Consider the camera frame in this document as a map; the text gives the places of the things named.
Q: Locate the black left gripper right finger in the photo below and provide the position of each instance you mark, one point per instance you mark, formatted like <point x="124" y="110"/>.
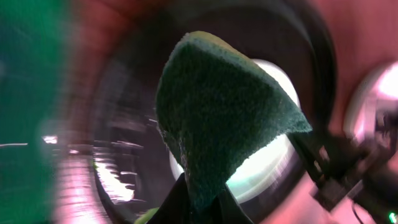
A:
<point x="227" y="210"/>

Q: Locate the round black tray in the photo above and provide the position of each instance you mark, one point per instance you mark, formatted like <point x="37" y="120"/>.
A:
<point x="135" y="171"/>

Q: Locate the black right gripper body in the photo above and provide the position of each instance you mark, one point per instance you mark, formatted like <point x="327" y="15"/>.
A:
<point x="341" y="168"/>

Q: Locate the white plate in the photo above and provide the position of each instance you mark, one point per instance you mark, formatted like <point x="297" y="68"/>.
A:
<point x="373" y="104"/>

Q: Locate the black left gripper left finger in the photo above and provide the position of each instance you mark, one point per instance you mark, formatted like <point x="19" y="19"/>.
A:
<point x="176" y="207"/>

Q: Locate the green sponge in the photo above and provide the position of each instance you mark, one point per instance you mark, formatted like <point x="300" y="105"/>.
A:
<point x="215" y="107"/>

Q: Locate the rectangular black sponge tray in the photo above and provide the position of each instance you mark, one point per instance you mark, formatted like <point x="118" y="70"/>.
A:
<point x="33" y="57"/>

